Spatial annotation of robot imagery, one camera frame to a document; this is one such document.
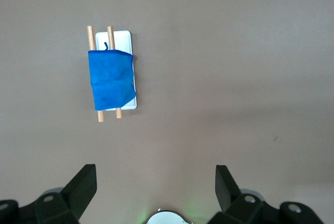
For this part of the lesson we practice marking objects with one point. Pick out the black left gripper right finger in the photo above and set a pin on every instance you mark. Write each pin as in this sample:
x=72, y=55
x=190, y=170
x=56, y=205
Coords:
x=229, y=198

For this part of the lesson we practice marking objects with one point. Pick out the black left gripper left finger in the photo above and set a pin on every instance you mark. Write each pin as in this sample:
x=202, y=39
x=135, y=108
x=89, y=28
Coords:
x=75, y=198

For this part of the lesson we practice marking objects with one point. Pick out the blue microfibre towel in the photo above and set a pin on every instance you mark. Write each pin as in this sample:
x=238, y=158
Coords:
x=112, y=80

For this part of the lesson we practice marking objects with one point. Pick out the white towel rack base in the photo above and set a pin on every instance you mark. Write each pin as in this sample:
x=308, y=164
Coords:
x=122, y=41

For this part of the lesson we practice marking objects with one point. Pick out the brown table cover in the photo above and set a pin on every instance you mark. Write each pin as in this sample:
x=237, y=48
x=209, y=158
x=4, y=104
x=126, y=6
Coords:
x=208, y=77

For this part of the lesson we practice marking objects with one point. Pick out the wooden rack rod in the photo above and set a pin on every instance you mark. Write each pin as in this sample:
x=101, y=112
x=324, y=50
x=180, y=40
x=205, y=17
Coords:
x=90, y=37
x=111, y=37

